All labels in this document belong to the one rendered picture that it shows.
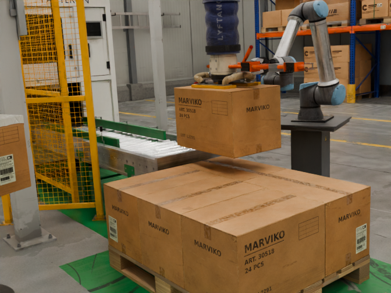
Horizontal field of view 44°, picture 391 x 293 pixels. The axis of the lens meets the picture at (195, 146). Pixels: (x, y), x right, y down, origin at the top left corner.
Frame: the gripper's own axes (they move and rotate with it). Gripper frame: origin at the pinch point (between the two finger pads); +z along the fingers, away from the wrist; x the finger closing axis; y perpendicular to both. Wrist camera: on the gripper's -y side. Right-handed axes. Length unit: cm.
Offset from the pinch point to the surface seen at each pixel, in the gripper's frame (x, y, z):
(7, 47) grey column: 20, 129, 103
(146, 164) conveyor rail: -65, 73, 36
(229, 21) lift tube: 27.8, 17.3, 2.5
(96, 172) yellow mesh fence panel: -80, 134, 45
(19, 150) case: -36, 49, 129
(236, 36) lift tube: 18.5, 17.2, -2.9
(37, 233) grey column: -115, 129, 99
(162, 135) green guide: -61, 135, -20
